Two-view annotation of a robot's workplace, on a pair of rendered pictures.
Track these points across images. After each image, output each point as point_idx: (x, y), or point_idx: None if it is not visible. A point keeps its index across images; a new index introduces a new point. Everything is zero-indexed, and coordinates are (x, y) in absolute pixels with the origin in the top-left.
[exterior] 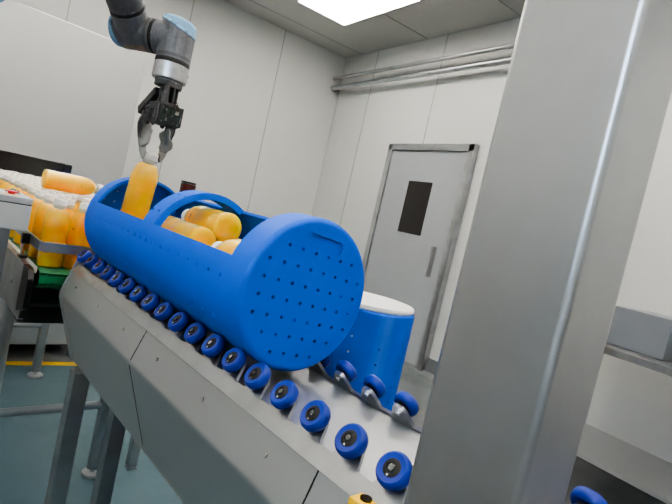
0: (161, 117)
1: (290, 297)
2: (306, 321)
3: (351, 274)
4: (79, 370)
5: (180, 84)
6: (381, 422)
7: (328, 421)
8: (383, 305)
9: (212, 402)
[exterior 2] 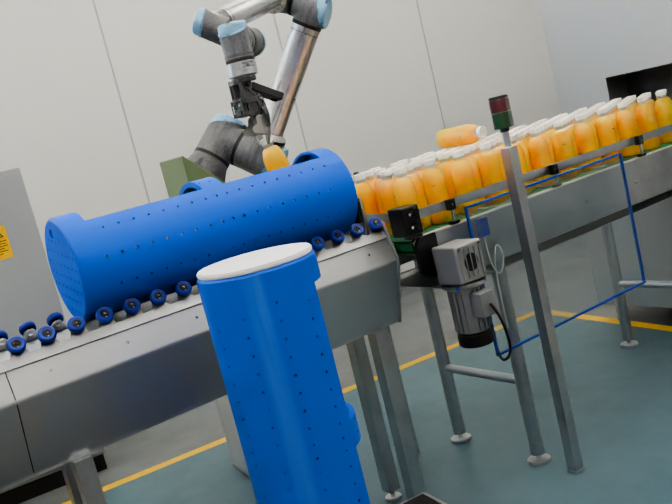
0: (236, 113)
1: (60, 272)
2: (69, 287)
3: (68, 252)
4: None
5: (232, 80)
6: None
7: None
8: (220, 268)
9: None
